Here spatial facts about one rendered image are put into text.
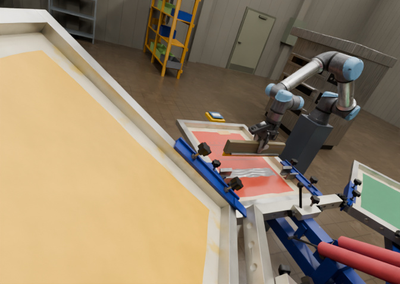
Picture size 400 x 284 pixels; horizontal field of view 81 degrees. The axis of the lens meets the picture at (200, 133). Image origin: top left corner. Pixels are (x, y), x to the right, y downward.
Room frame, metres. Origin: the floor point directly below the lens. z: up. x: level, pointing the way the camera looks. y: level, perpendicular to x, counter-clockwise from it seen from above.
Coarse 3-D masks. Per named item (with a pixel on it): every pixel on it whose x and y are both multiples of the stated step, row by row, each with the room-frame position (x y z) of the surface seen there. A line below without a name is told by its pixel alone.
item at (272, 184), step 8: (224, 136) 1.49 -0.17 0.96; (232, 136) 1.53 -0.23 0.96; (240, 136) 1.57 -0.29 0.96; (264, 160) 1.34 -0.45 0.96; (248, 168) 1.18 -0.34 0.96; (272, 168) 1.27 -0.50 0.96; (264, 176) 1.15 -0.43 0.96; (272, 176) 1.18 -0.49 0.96; (280, 176) 1.21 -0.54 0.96; (264, 184) 1.08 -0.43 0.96; (272, 184) 1.10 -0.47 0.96; (280, 184) 1.13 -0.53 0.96; (272, 192) 1.02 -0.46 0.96; (280, 192) 1.05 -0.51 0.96
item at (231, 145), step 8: (232, 144) 1.07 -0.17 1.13; (240, 144) 1.10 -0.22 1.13; (248, 144) 1.12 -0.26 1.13; (256, 144) 1.15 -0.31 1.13; (272, 144) 1.21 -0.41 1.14; (280, 144) 1.25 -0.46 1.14; (248, 152) 1.14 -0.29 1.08; (256, 152) 1.17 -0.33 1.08; (264, 152) 1.20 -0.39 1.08; (272, 152) 1.23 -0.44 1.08; (280, 152) 1.27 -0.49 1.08
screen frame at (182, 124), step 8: (176, 120) 1.43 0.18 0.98; (184, 120) 1.45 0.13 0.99; (192, 120) 1.49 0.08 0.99; (184, 128) 1.34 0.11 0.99; (216, 128) 1.57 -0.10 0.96; (224, 128) 1.61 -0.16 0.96; (232, 128) 1.64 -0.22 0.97; (240, 128) 1.68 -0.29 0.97; (184, 136) 1.28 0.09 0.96; (192, 136) 1.27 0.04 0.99; (248, 136) 1.61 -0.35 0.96; (192, 144) 1.18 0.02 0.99; (272, 160) 1.36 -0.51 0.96; (280, 160) 1.34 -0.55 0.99; (280, 168) 1.29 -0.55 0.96; (296, 184) 1.17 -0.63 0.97; (304, 192) 1.11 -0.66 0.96; (248, 200) 0.86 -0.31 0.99; (256, 200) 0.87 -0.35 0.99; (264, 200) 0.89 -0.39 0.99; (272, 200) 0.91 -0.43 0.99; (280, 200) 0.94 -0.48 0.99
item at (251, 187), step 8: (200, 136) 1.37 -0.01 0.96; (208, 136) 1.41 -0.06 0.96; (216, 136) 1.44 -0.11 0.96; (232, 168) 1.12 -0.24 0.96; (240, 168) 1.15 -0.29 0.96; (248, 184) 1.03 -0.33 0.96; (256, 184) 1.05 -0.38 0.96; (240, 192) 0.94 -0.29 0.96; (248, 192) 0.96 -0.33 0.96; (256, 192) 0.98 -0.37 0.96; (264, 192) 1.00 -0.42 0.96
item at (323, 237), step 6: (294, 222) 0.81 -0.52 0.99; (300, 222) 0.79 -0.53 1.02; (306, 222) 0.78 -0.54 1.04; (312, 222) 0.79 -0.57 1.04; (312, 228) 0.75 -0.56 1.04; (318, 228) 0.77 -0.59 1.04; (306, 234) 0.75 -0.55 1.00; (312, 234) 0.73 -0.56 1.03; (318, 234) 0.73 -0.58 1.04; (324, 234) 0.74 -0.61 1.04; (312, 240) 0.72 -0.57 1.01; (318, 240) 0.71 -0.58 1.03; (324, 240) 0.71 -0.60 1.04; (330, 240) 0.72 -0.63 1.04
